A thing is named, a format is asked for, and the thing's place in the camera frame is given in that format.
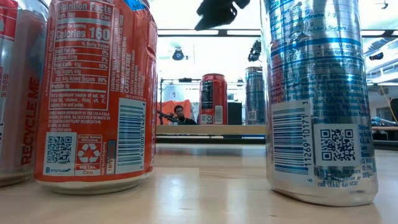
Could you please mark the black aluminium table frame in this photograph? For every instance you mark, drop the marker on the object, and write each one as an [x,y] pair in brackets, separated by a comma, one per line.
[211,140]

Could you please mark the black box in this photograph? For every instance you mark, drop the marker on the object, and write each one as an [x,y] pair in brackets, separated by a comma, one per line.
[234,113]

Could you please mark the silver blue energy drink can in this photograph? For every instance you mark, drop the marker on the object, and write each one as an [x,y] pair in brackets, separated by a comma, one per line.
[255,96]
[317,93]

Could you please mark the orange panel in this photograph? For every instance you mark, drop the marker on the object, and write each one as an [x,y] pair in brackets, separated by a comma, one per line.
[168,107]

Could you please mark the black ceiling rail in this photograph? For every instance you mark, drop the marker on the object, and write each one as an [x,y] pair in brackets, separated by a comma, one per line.
[222,32]

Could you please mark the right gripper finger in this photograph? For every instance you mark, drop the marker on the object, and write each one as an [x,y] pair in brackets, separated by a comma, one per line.
[255,52]

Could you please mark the red cola can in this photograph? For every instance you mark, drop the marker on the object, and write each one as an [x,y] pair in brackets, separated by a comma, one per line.
[213,99]

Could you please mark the black metal stand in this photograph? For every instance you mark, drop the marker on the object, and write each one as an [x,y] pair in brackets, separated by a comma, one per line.
[185,80]

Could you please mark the silver diet cola can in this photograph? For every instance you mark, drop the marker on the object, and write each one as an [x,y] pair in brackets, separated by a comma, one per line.
[18,109]

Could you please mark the plastic wrapped parts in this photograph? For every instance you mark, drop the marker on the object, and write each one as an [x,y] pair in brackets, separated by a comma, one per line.
[381,120]

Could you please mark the person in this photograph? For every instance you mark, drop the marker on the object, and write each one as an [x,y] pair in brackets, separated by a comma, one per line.
[180,119]

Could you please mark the wooden top workbench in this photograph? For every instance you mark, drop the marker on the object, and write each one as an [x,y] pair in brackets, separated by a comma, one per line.
[385,128]

